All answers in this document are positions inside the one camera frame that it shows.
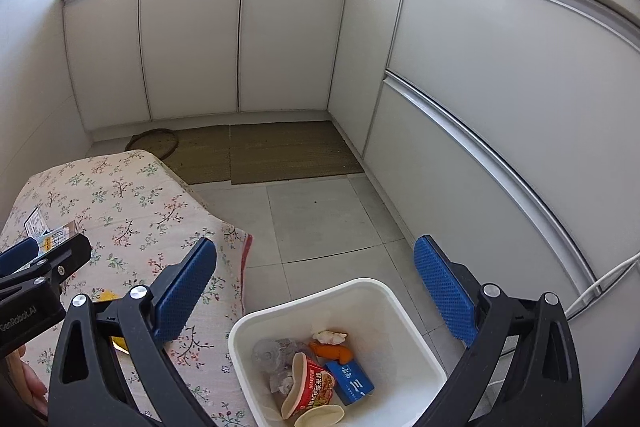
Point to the red instant noodle bowl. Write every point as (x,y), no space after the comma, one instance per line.
(312,382)

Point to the white trash bin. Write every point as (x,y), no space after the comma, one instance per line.
(380,307)

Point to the clear plastic water bottle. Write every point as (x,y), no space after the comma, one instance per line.
(270,354)

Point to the floral tablecloth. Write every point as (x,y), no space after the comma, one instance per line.
(125,207)

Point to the brown woven floor mat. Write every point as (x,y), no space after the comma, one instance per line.
(200,154)
(295,152)

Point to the orange peel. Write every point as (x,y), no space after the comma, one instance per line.
(330,351)

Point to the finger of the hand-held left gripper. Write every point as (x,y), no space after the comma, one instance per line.
(17,254)
(67,257)

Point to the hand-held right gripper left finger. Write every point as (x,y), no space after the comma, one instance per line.
(185,292)

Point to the white floral paper cup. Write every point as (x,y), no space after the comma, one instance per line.
(320,417)

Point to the small blue box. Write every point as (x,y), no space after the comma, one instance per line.
(350,382)

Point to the light blue milk carton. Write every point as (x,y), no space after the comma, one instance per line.
(42,227)

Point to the round woven mat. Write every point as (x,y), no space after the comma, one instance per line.
(152,142)

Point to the yellow packet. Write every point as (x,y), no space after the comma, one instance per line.
(106,295)

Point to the person's left hand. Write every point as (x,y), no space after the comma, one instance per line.
(27,387)

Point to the printed white tissue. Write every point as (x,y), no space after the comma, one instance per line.
(327,336)

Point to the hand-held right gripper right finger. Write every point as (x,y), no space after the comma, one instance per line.
(445,292)

